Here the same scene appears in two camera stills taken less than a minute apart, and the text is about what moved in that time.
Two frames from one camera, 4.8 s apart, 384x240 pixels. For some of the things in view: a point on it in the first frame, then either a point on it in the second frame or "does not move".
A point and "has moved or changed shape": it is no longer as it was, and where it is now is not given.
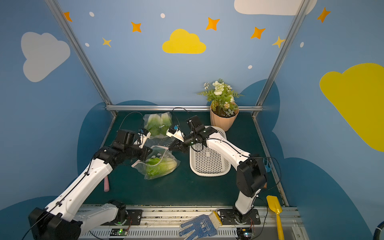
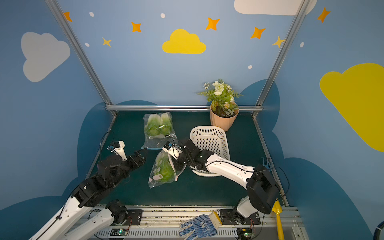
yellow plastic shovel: (275, 206) does not move
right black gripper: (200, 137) to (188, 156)
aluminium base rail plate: (164, 223) does not move
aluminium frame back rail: (153, 107) does not move
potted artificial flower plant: (223, 110) does not move
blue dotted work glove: (205, 226) does not move
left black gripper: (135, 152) to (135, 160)
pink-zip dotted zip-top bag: (160, 163) has moved or changed shape
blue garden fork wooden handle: (268, 163) does not move
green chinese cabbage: (158, 167) has moved or changed shape
